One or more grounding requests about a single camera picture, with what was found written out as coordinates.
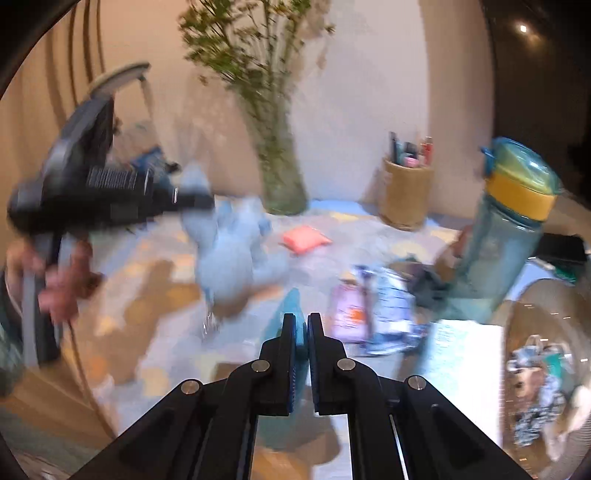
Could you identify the grey-blue plush toy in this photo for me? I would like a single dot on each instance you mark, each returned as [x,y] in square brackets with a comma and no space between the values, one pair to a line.
[231,254]

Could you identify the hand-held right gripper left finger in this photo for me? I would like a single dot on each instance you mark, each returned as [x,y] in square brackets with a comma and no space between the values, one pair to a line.
[295,383]

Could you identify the teal transparent water bottle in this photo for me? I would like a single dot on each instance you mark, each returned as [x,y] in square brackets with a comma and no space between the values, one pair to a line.
[503,230]

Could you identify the glass vase with green stems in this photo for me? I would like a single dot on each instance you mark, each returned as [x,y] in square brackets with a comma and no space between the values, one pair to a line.
[277,152]

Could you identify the black flat box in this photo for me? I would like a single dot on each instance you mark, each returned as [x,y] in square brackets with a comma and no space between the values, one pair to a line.
[565,251]

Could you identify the grey-white desk lamp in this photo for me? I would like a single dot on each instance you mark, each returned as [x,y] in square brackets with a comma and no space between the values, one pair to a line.
[117,78]

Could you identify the clear round container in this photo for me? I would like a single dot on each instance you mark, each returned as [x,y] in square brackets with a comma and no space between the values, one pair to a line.
[549,323]

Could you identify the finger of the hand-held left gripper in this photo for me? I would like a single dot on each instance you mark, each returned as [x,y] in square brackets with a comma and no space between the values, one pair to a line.
[198,199]

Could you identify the woven pen holder with pens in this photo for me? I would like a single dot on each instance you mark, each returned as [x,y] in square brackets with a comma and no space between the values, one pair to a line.
[408,194]

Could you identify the purple packet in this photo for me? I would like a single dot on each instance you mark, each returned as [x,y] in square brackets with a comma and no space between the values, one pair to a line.
[348,309]

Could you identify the white blue-dotted tissue pack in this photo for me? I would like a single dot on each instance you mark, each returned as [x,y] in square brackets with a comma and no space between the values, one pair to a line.
[466,369]

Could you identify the patterned tablecloth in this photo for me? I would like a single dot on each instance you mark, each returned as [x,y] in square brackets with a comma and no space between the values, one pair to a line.
[152,295]

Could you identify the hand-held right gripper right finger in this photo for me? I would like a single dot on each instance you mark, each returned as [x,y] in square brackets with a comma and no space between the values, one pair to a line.
[311,369]

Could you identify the person's left hand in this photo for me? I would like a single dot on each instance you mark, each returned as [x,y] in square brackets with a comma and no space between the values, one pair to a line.
[69,277]

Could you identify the blue and white box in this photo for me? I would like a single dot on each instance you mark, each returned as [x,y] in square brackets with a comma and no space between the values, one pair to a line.
[150,161]

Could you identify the blue-white printed packet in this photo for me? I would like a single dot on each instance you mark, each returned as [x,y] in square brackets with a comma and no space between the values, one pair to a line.
[395,304]

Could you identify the dark cloth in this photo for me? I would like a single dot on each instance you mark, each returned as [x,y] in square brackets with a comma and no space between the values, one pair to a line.
[429,284]

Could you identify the pink-red small pouch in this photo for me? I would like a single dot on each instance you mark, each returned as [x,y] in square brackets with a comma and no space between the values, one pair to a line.
[305,240]

